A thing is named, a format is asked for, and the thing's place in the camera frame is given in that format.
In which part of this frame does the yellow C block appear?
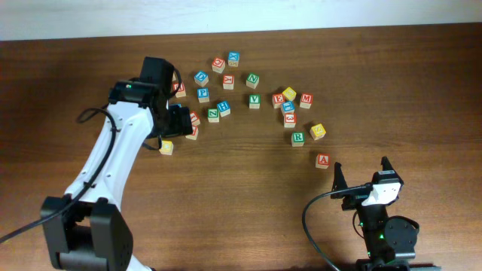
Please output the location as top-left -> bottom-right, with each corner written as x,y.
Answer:
159,140 -> 174,155

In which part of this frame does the blue block near 3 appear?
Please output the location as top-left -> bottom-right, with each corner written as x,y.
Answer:
281,101 -> 295,115

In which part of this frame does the red E block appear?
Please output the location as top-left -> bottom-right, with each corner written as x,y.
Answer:
272,93 -> 285,108

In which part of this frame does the red Y block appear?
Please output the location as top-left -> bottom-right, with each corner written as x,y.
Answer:
222,75 -> 235,90

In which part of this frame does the green N block lower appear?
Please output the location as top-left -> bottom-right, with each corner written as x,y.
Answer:
207,108 -> 220,123

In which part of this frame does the blue D block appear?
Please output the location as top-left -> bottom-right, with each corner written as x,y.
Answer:
194,71 -> 209,87

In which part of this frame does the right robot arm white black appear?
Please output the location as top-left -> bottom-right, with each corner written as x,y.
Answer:
331,157 -> 441,271

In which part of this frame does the blue H block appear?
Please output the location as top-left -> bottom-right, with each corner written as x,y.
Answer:
217,101 -> 231,117

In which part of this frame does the red 3 block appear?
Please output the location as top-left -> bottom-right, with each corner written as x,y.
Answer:
283,113 -> 297,128

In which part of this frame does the blue P block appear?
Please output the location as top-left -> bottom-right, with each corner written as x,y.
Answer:
197,87 -> 209,103

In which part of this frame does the yellow block near E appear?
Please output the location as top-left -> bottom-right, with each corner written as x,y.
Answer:
282,87 -> 297,102

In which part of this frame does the green V block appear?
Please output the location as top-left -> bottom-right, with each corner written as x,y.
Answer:
249,94 -> 261,109

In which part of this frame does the blue X block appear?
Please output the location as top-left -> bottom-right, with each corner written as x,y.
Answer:
227,51 -> 240,67

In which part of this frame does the red X block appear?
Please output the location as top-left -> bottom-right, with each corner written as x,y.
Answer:
190,111 -> 200,126

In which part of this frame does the green N block upper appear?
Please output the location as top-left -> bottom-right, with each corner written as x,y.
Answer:
246,73 -> 260,89

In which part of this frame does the green R block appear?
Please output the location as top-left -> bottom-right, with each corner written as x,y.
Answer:
291,132 -> 305,147

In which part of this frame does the green n block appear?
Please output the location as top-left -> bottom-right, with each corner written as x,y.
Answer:
246,73 -> 260,89
207,108 -> 220,123

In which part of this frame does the yellow S block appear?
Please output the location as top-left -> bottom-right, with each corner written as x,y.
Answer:
310,123 -> 326,141

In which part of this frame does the red A block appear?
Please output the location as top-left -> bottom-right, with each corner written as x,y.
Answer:
315,154 -> 331,169

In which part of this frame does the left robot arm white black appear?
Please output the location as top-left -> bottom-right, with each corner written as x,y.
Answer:
41,56 -> 193,271

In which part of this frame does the red U block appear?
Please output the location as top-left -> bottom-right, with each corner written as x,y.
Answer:
172,83 -> 186,98

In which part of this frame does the red M block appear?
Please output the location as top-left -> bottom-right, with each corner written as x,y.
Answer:
300,93 -> 313,109

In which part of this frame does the red G block top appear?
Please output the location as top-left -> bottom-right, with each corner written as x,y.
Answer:
212,57 -> 226,74

